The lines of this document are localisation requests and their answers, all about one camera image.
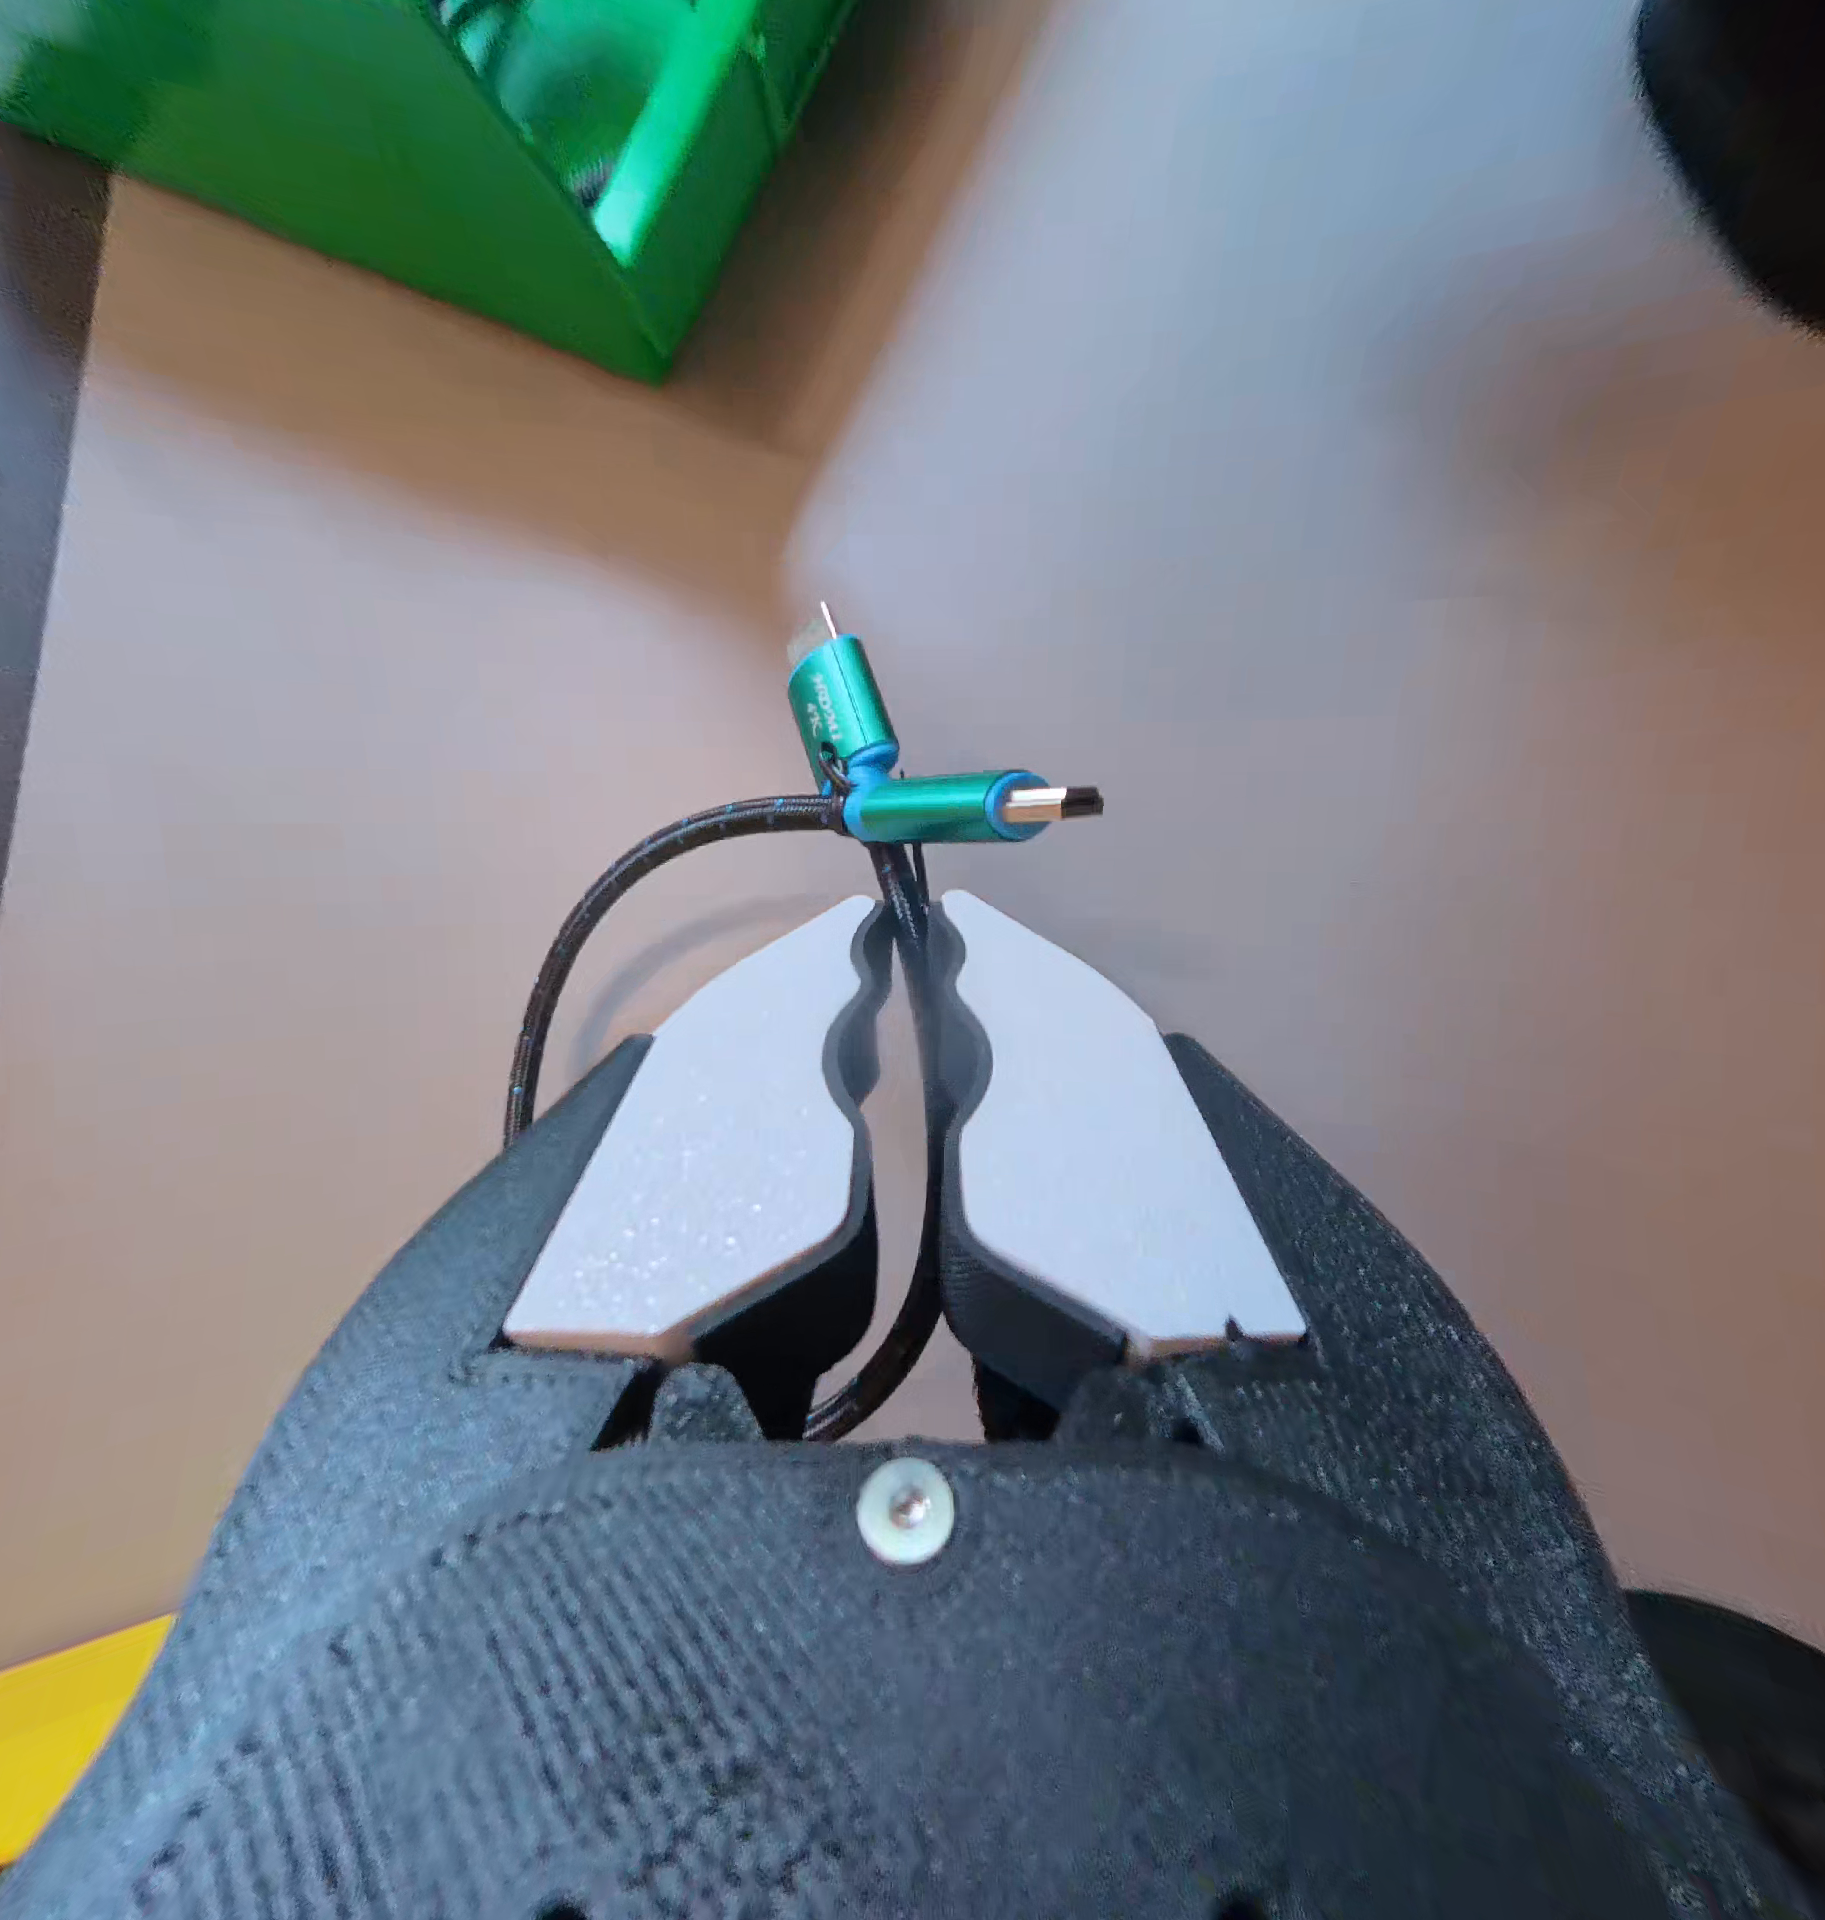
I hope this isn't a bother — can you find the green plastic bin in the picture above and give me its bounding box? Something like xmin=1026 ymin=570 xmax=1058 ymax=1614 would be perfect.
xmin=0 ymin=0 xmax=858 ymax=387

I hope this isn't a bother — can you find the black HDMI cable green plug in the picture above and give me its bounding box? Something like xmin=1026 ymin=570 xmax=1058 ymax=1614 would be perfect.
xmin=501 ymin=600 xmax=1110 ymax=1443

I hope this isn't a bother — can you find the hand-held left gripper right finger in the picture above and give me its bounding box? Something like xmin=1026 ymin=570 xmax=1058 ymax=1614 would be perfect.
xmin=934 ymin=889 xmax=1310 ymax=1376

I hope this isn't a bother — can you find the yellow plastic bin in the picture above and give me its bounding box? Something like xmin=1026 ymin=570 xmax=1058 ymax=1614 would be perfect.
xmin=0 ymin=1616 xmax=181 ymax=1802

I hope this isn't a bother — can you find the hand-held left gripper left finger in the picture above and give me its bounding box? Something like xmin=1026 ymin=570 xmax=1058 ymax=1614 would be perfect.
xmin=504 ymin=892 xmax=885 ymax=1376

